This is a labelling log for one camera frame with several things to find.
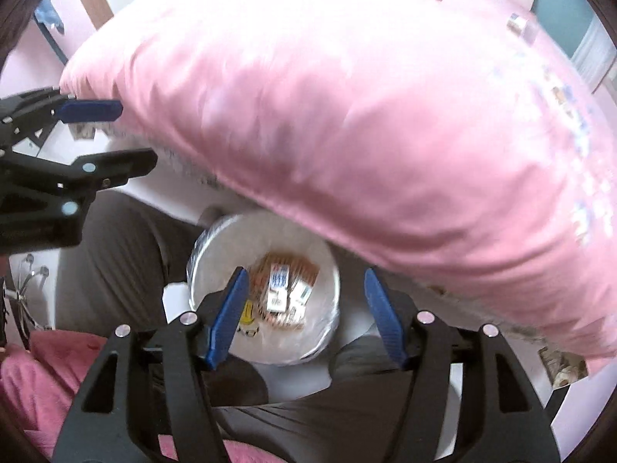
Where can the white trash bin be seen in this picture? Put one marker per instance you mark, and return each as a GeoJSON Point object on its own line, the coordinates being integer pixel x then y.
{"type": "Point", "coordinates": [313, 270]}

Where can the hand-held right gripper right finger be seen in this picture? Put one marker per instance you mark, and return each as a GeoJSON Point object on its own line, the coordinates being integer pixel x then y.
{"type": "Point", "coordinates": [383, 313]}

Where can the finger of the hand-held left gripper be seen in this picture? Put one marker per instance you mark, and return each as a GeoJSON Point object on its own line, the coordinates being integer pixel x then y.
{"type": "Point", "coordinates": [115, 164]}
{"type": "Point", "coordinates": [86, 110]}

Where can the pink floral bedsheet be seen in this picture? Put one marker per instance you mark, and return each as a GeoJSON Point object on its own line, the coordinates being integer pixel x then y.
{"type": "Point", "coordinates": [337, 130]}

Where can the chrome chair base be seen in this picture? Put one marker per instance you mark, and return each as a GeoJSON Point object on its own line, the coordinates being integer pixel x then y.
{"type": "Point", "coordinates": [19, 294]}

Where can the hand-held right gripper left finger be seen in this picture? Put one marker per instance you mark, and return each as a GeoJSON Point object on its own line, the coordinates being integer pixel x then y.
{"type": "Point", "coordinates": [226, 318]}

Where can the blue cloth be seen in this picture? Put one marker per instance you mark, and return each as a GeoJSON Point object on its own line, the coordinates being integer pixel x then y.
{"type": "Point", "coordinates": [50, 14]}

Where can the white curtain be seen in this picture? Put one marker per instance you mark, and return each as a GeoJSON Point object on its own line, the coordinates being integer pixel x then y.
{"type": "Point", "coordinates": [590, 58]}

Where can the person's pink top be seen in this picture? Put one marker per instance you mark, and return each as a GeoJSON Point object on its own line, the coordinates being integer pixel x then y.
{"type": "Point", "coordinates": [38, 386]}

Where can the translucent plastic cup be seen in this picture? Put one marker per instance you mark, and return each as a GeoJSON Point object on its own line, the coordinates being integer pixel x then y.
{"type": "Point", "coordinates": [520, 26]}

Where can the yellow label wrapper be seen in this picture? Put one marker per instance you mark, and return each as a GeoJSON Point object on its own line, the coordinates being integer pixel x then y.
{"type": "Point", "coordinates": [248, 319]}

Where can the pile of orange snack wrappers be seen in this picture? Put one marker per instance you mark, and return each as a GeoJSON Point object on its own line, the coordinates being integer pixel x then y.
{"type": "Point", "coordinates": [284, 284]}

